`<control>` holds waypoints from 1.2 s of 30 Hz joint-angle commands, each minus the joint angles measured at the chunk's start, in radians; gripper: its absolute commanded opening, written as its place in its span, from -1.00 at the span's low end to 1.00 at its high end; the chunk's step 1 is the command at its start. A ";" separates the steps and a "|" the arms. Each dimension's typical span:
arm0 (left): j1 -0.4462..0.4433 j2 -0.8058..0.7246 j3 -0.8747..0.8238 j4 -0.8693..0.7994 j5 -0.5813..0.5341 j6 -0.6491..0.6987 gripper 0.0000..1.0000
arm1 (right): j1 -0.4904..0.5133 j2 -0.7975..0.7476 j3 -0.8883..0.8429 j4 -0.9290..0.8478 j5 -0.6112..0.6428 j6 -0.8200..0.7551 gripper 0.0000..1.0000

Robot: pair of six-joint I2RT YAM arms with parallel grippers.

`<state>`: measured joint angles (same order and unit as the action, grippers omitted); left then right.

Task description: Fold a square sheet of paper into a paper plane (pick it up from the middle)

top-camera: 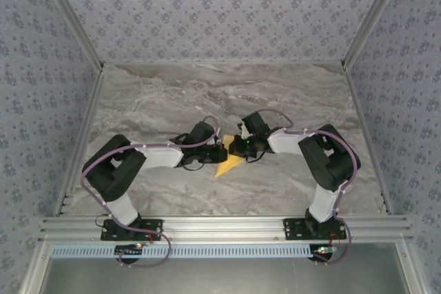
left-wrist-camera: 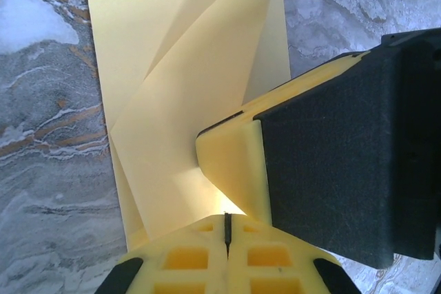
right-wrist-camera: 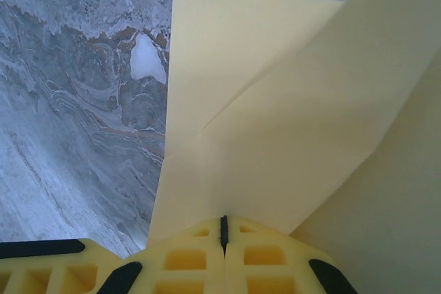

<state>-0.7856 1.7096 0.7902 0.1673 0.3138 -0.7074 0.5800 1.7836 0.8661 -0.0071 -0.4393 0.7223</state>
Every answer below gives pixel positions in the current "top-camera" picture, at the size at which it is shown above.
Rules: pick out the yellow paper sheet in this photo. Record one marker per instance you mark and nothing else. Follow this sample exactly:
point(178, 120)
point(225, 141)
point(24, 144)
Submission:
point(225, 170)

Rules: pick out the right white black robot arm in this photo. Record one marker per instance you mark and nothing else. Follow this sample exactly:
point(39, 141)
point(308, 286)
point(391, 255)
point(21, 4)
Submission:
point(330, 159)

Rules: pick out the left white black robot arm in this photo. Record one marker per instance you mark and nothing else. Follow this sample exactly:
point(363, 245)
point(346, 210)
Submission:
point(162, 156)

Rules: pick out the aluminium base beam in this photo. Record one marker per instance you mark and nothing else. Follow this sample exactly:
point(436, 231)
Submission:
point(224, 228)

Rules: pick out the small circuit board with LED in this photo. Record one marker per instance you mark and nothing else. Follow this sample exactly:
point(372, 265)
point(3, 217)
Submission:
point(127, 250)
point(327, 249)

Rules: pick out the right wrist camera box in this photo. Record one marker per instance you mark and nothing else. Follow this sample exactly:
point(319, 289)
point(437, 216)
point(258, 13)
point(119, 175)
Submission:
point(244, 131)

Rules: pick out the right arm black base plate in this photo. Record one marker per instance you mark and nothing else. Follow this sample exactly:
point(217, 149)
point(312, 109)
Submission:
point(293, 228)

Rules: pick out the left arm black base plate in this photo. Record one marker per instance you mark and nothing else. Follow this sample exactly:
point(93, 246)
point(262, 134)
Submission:
point(151, 230)

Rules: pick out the aluminium side rail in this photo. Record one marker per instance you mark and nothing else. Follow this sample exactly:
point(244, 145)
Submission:
point(365, 128)
point(86, 128)

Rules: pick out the aluminium corner post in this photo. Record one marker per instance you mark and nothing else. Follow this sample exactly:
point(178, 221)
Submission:
point(69, 15)
point(375, 11)

